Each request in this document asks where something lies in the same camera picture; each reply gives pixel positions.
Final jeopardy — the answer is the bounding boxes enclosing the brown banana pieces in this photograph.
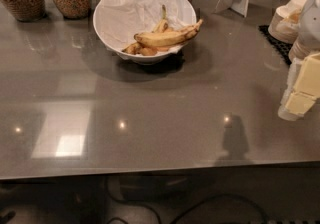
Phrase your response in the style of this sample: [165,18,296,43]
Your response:
[122,42,169,56]

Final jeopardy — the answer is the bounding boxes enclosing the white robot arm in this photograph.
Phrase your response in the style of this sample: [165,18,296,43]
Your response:
[278,0,320,121]

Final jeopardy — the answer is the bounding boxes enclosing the rear stack paper bowls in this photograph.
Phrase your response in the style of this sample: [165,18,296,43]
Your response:
[268,0,307,44]

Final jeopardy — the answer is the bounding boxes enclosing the black rubber mat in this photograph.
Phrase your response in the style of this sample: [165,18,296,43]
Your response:
[258,25,292,66]

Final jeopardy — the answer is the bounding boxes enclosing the black floor cable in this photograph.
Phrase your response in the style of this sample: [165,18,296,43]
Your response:
[106,176,269,224]

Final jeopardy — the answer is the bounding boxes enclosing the stack paper bowls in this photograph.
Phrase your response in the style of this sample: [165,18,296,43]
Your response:
[289,37,315,61]
[268,0,307,44]

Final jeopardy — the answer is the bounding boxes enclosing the front stack paper bowls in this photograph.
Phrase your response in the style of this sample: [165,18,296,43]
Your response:
[289,37,315,61]

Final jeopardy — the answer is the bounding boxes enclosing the large yellow banana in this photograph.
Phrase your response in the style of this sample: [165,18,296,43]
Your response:
[134,19,203,47]

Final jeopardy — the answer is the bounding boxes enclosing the white ceramic bowl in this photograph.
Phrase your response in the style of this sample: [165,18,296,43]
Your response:
[92,0,198,66]

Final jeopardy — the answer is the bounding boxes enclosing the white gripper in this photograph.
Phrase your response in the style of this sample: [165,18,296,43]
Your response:
[278,52,320,121]

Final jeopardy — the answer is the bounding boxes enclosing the white paper liner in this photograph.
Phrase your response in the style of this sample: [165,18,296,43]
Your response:
[99,0,192,61]

